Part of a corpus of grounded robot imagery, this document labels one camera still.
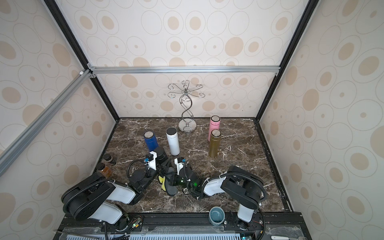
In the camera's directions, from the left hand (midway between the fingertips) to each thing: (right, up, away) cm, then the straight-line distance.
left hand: (171, 157), depth 81 cm
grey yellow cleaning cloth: (0, -17, -3) cm, 17 cm away
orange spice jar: (-38, -8, +3) cm, 39 cm away
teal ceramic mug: (+24, -29, -6) cm, 38 cm away
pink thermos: (+25, +19, +9) cm, 32 cm away
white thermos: (0, +13, +2) cm, 13 cm away
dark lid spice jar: (-37, -1, +6) cm, 38 cm away
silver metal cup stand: (+7, +19, +33) cm, 39 cm away
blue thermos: (-11, +9, +2) cm, 15 cm away
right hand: (-1, -9, +1) cm, 9 cm away
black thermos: (-3, +1, -6) cm, 7 cm away
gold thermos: (+25, +7, +7) cm, 27 cm away
